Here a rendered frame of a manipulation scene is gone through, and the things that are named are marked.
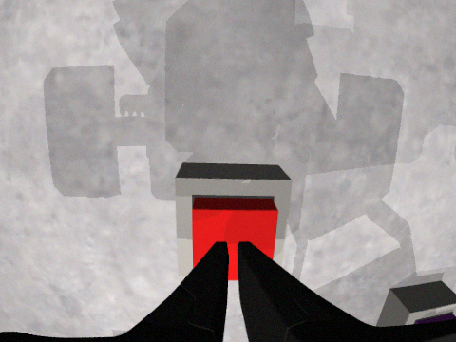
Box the red button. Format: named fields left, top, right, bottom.
left=175, top=163, right=293, bottom=281

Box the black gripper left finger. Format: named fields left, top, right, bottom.
left=0, top=242, right=229, bottom=342

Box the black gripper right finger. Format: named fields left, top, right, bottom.
left=237, top=242, right=456, bottom=342

